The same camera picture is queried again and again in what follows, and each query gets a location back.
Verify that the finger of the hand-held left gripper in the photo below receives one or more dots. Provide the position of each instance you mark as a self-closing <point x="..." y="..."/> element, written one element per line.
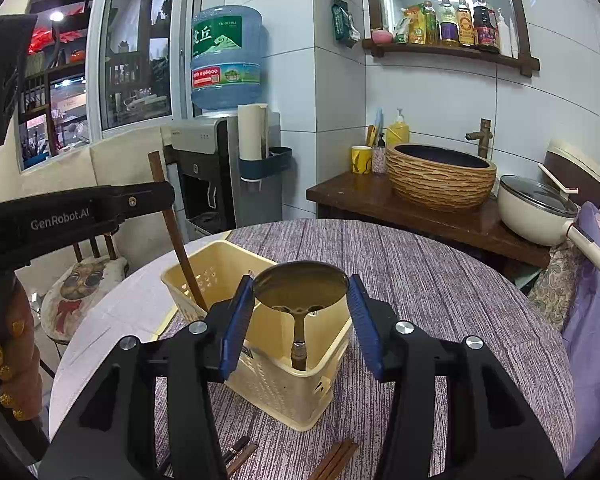
<point x="140" y="200"/>

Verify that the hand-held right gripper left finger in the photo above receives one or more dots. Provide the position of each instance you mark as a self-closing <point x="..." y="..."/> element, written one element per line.
<point x="237" y="325"/>

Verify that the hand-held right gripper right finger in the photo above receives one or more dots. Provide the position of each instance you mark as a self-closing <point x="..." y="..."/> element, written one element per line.
<point x="365" y="325"/>

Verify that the brown wooden chopstick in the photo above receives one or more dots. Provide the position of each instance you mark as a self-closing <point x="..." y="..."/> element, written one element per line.
<point x="176" y="240"/>
<point x="244" y="460"/>
<point x="344" y="457"/>
<point x="330" y="465"/>

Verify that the metal ladle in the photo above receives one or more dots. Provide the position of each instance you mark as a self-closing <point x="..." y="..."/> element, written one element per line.
<point x="300" y="285"/>

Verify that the cream plastic utensil holder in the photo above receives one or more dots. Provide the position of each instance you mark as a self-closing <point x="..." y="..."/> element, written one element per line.
<point x="280" y="395"/>

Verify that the person's left hand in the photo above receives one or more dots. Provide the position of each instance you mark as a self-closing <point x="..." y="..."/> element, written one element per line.
<point x="22" y="355"/>

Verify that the wooden chair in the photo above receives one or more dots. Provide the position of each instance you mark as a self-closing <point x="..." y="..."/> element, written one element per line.
<point x="95" y="247"/>

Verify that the grey water dispenser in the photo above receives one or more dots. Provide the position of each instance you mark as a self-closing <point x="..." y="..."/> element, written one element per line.
<point x="200" y="180"/>

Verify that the cat print seat cushion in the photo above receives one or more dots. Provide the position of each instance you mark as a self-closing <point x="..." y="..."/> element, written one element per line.
<point x="80" y="295"/>

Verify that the cream paper cup tube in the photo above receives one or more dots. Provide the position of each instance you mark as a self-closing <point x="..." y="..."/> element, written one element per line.
<point x="252" y="135"/>

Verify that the blue cup holder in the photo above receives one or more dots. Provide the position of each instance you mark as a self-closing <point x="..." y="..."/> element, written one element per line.
<point x="275" y="162"/>

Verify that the sliding glass window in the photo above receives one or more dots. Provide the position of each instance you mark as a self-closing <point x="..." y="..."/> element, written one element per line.
<point x="130" y="60"/>

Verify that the woven pattern sink basin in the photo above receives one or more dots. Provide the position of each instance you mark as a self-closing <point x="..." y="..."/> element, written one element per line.
<point x="440" y="182"/>

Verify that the yellow mug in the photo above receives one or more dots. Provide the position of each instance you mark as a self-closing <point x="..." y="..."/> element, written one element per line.
<point x="361" y="160"/>

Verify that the small floral pump bottle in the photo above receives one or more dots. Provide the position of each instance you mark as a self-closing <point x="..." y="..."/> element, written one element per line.
<point x="379" y="160"/>

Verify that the blue water bottle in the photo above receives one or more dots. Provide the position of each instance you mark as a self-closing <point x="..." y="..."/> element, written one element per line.
<point x="227" y="55"/>

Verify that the paisley patterned cloth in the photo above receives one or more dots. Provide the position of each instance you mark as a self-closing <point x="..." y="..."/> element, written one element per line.
<point x="550" y="285"/>

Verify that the cream pan with glass lid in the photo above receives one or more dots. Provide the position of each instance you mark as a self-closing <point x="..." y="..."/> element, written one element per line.
<point x="525" y="220"/>

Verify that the yellow soap dispenser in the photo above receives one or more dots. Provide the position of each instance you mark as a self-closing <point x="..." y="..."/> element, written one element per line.
<point x="397" y="132"/>

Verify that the bronze faucet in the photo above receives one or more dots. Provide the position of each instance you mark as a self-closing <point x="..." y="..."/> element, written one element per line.
<point x="484" y="140"/>

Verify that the purple floral cloth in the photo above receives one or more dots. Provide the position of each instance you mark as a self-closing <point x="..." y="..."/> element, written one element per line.
<point x="595" y="320"/>

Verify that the brown and cream appliance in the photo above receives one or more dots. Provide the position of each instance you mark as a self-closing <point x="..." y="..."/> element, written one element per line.
<point x="580" y="170"/>

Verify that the green hanging packet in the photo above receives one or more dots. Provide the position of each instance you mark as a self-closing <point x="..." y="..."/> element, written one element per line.
<point x="344" y="22"/>

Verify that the pink sponge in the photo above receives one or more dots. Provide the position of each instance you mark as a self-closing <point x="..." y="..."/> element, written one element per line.
<point x="381" y="36"/>

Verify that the yellow food packet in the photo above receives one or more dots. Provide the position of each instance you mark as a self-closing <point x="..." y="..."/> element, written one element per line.
<point x="412" y="25"/>

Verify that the yellow cooking oil bottle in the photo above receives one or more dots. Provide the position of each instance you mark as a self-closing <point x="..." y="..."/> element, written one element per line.
<point x="431" y="25"/>

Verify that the purple label oil bottle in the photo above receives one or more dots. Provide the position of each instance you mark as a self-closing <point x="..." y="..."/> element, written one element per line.
<point x="449" y="25"/>

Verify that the brown sauce bottle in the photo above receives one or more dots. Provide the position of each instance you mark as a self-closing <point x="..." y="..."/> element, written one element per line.
<point x="465" y="27"/>

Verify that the dark soy sauce bottle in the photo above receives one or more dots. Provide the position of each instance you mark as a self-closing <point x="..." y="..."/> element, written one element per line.
<point x="486" y="30"/>

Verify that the white plastic bottle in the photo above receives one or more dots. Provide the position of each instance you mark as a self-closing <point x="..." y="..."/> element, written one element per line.
<point x="505" y="35"/>

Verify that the dark wooden wall shelf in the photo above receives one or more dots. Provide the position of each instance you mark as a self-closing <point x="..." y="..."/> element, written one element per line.
<point x="445" y="52"/>

